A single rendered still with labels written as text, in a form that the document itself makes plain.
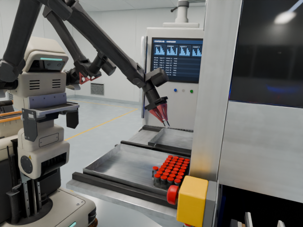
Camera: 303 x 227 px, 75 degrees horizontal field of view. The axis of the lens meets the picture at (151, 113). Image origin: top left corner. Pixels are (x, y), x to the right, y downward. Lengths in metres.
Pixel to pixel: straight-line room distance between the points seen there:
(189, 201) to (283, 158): 0.21
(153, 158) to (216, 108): 0.50
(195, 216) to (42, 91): 0.97
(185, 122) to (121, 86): 5.47
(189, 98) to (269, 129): 1.09
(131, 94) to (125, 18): 2.40
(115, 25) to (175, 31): 5.62
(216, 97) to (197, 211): 0.23
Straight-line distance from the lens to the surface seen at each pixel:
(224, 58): 0.44
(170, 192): 0.46
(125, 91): 6.83
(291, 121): 0.47
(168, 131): 1.20
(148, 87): 0.88
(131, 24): 6.81
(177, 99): 1.51
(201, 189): 0.45
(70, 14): 0.74
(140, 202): 0.64
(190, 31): 1.51
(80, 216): 1.59
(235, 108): 0.45
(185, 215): 0.46
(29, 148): 1.22
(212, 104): 0.45
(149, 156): 0.90
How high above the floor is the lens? 1.27
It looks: 13 degrees down
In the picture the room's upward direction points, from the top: 3 degrees clockwise
